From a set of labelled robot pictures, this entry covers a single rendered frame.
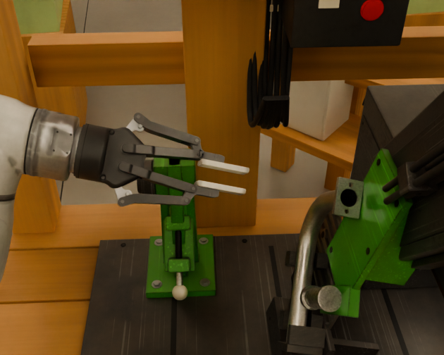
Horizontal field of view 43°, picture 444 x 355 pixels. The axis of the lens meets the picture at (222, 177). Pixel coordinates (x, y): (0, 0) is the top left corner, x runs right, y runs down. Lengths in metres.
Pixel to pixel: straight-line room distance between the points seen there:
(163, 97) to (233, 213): 2.27
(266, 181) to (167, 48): 1.75
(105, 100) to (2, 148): 2.72
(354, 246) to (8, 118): 0.50
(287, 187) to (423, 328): 1.73
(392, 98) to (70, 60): 0.59
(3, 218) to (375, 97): 0.62
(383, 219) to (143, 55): 0.56
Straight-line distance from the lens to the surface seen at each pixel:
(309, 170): 2.85
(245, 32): 0.98
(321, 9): 0.87
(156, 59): 1.10
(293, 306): 0.94
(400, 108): 0.98
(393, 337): 1.07
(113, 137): 0.78
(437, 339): 1.09
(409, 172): 0.67
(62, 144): 0.74
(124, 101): 3.42
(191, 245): 1.03
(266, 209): 1.28
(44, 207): 1.23
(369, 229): 0.81
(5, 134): 0.75
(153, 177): 0.77
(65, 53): 1.12
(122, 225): 1.26
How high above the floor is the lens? 1.73
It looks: 39 degrees down
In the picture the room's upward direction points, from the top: straight up
